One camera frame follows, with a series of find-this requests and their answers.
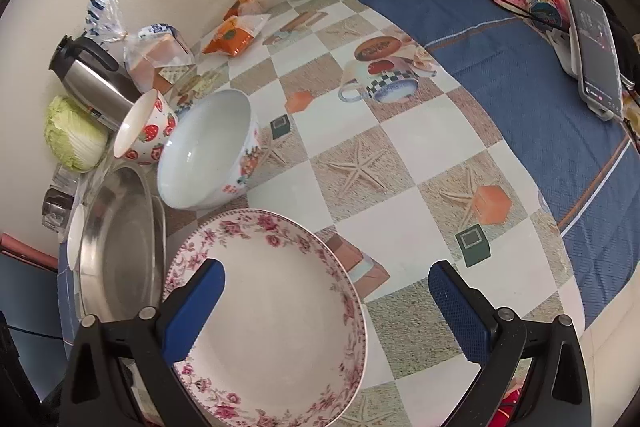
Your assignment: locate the checkered printed tablecloth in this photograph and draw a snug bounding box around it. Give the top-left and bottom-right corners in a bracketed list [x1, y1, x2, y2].
[57, 0, 588, 427]

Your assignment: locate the orange snack packet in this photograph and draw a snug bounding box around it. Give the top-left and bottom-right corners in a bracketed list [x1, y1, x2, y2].
[201, 13, 271, 58]
[223, 0, 266, 22]

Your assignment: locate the white phone stand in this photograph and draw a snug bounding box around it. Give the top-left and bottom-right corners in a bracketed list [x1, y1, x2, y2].
[545, 27, 583, 80]

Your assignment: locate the floral rimmed plate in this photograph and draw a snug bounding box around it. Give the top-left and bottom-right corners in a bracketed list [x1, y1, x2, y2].
[162, 208, 368, 427]

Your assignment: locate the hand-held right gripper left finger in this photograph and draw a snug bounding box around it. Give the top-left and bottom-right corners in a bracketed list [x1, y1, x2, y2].
[60, 258, 227, 427]

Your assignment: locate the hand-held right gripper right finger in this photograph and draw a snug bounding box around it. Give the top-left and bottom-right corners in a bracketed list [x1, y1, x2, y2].
[428, 260, 601, 427]

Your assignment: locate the stainless steel basin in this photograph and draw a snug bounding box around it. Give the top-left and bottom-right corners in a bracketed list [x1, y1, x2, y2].
[75, 164, 167, 323]

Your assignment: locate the clear drinking glass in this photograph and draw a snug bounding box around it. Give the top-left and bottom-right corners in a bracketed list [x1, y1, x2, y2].
[52, 164, 83, 190]

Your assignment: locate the smartphone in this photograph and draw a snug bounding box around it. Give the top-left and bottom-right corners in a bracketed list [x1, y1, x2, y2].
[563, 0, 626, 122]

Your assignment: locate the stainless steel thermos jug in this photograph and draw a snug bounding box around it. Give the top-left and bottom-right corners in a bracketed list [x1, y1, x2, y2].
[48, 34, 143, 132]

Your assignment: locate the large white printed bowl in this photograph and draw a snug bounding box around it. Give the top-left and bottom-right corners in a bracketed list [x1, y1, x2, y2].
[156, 88, 261, 210]

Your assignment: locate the bagged bread loaf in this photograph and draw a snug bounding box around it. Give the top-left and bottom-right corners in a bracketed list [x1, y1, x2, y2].
[82, 0, 197, 92]

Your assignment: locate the blue plaid tablecloth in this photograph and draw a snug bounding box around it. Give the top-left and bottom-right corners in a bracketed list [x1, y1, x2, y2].
[57, 0, 633, 343]

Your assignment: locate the napa cabbage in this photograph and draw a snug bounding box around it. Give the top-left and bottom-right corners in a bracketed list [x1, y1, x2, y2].
[44, 96, 110, 172]

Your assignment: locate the strawberry print bowl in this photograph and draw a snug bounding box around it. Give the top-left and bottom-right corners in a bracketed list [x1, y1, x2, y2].
[113, 88, 180, 168]

